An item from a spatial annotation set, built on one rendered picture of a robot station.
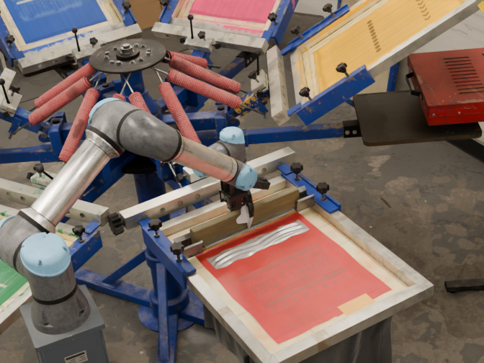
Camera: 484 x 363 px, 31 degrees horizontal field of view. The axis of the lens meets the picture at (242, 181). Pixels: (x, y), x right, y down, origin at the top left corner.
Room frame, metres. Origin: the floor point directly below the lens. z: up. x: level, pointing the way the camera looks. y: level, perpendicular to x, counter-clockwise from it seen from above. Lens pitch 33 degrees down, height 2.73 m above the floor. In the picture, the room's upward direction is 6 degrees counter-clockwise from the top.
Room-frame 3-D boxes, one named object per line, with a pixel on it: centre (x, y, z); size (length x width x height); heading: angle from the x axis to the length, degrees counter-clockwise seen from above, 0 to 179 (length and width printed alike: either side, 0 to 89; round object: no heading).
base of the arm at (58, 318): (1.80, 0.51, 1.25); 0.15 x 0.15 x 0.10
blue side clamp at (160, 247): (2.31, 0.26, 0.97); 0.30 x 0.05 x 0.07; 27
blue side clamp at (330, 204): (2.56, -0.23, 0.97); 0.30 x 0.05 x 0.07; 27
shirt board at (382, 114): (3.13, -0.28, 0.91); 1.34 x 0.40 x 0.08; 87
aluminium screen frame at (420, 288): (2.22, -0.10, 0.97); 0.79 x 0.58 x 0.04; 27
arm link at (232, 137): (2.39, 0.02, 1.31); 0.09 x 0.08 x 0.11; 130
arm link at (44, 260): (1.80, 0.52, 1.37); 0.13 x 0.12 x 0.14; 40
